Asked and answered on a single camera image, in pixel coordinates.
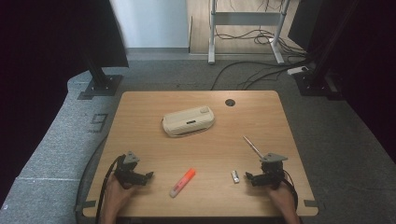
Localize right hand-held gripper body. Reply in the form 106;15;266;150
260;151;290;190

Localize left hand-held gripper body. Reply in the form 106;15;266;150
113;150;146;189

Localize silver pen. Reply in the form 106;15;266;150
242;135;265;160

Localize orange highlighter pen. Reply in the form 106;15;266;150
168;167;197;199

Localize cream fabric pencil case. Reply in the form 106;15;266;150
161;105;216;138

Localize person's left hand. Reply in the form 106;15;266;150
104;177;138;216

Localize person's right hand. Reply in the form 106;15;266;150
266;181;297;216

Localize black metal stand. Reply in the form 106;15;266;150
293;0;345;101
78;49;124;101

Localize white power strip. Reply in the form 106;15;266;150
286;65;309;77

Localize black monitor panel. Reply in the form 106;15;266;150
287;0;326;52

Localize black curtain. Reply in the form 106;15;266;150
0;0;130;200

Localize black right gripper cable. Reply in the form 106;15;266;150
281;169;300;210

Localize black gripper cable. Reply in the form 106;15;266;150
94;154;126;224
281;169;300;210

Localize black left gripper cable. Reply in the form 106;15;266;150
94;154;126;224

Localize black floor cables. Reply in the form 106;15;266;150
210;0;316;91

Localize white metal desk frame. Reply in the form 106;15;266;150
207;0;292;65

